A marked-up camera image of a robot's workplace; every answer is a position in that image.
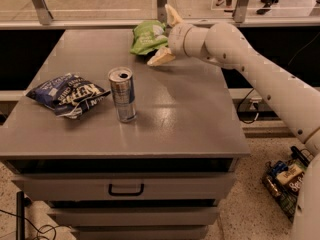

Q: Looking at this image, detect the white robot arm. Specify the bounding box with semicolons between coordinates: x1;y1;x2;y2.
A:
150;4;320;240

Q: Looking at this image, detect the metal railing post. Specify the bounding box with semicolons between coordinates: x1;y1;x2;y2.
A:
31;0;53;25
157;0;167;22
233;0;249;23

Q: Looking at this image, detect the green rice chip bag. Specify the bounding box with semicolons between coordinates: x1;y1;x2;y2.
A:
130;20;168;55

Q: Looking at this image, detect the black wire basket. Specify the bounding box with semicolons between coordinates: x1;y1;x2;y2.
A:
261;146;313;222

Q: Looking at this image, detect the black post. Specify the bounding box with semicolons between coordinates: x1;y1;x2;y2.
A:
16;191;25;240

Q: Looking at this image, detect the cream snack bag in basket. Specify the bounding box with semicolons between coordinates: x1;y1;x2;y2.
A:
276;164;303;185

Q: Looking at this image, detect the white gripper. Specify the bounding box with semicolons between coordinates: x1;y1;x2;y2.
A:
147;4;208;66

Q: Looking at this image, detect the black cable on floor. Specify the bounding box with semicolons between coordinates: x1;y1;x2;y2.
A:
0;208;63;240

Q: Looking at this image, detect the black drawer handle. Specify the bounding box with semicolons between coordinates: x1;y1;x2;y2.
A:
108;183;145;197

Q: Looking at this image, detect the blue kettle chip bag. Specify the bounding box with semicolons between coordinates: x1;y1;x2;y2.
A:
26;73;111;119

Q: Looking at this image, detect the blue packet in basket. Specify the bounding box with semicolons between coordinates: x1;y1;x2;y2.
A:
269;161;288;178

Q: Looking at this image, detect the grey drawer cabinet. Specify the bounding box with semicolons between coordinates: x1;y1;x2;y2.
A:
0;30;249;240

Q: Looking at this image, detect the silver blue energy drink can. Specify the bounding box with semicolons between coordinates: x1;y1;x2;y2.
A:
108;67;136;122

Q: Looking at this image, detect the metal railing post middle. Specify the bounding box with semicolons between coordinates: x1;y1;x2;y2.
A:
157;0;167;22

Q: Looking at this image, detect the metal railing post left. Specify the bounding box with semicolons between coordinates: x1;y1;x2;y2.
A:
31;0;53;25

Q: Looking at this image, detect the brown snack bag in basket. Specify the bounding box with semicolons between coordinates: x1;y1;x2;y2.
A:
286;173;304;196

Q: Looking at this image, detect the metal railing post right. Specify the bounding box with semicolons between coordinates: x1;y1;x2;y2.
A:
233;0;249;23

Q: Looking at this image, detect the black cable at wall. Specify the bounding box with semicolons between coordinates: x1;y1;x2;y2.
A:
236;32;320;125

